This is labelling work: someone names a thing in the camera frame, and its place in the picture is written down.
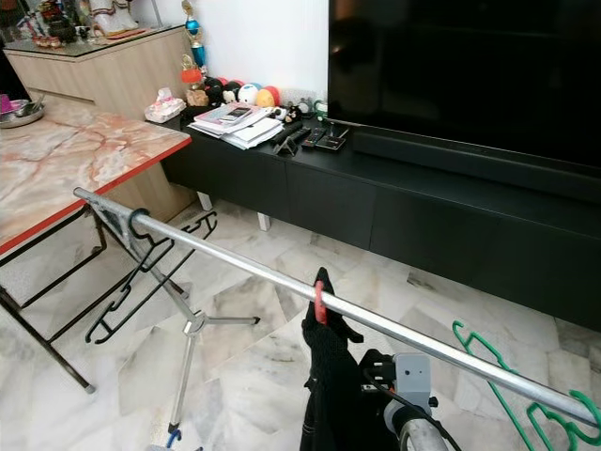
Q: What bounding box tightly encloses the red plastic hanger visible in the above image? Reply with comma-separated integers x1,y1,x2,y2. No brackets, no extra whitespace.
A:
315,280,330,325

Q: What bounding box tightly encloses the green plastic hanger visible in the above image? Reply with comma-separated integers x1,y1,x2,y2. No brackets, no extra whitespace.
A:
451,319,601,451

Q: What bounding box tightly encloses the black plastic hanger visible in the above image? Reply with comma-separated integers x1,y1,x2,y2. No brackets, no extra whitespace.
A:
85,209,219,344

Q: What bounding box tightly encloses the black t-shirt with green logo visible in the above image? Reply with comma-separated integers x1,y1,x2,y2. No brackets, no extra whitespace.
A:
299,267,395,451

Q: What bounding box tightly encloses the black tv console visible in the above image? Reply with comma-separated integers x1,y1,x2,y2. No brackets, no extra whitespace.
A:
160,108,601,330

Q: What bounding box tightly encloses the silver metal clothes rack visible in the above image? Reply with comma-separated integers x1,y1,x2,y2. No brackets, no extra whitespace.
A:
72,187,601,435

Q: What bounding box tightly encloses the black soundbar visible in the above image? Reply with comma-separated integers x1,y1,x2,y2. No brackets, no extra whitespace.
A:
352,127,601,203

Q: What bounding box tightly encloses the black remote holder tray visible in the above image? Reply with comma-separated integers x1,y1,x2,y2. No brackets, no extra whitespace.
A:
305,125,350,151

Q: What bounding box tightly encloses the black remote control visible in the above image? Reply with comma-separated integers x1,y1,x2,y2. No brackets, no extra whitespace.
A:
274,125,311,156

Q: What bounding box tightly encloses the stack of white papers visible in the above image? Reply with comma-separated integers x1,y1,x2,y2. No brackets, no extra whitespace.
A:
230,115,287,149

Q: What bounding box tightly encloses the stack of books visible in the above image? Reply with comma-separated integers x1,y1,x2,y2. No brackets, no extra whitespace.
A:
195,103,275,134

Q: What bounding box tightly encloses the orange round toy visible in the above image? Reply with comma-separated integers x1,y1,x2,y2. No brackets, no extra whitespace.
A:
255,86,281,107

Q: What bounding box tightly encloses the large black television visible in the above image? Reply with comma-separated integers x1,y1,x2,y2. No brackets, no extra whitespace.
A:
327,0,601,170

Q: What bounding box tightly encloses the black plush toy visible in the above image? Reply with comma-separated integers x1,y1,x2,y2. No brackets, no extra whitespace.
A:
205,78,240,104

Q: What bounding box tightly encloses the pink tissue pack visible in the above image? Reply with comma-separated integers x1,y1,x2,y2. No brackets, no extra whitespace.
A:
146,87,187,123

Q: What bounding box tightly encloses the jar with red lid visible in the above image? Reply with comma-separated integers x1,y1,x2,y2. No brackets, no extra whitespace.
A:
180,64,212,106

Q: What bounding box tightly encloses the steel bowl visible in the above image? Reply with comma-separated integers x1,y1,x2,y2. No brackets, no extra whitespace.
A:
0,96,50,128

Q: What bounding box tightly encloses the marble pattern folding table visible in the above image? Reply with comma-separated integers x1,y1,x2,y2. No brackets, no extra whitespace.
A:
0,99,193,394

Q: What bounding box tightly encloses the gold and blue trophy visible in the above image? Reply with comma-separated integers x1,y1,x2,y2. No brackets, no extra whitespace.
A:
181,0,208,86

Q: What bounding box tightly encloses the light wooden cabinet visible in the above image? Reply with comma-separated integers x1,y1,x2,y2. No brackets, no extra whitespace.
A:
5,26,193,114

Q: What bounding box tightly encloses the dark figurine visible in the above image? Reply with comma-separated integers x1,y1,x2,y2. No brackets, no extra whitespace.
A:
38,0,81,48

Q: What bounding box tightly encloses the white robed figurine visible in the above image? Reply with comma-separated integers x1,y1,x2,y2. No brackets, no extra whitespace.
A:
89,0,146,39

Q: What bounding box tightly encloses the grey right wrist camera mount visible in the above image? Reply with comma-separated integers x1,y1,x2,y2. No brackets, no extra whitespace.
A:
393,352,433,407

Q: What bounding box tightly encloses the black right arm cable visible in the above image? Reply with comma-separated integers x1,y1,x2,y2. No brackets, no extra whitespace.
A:
376,381,466,451

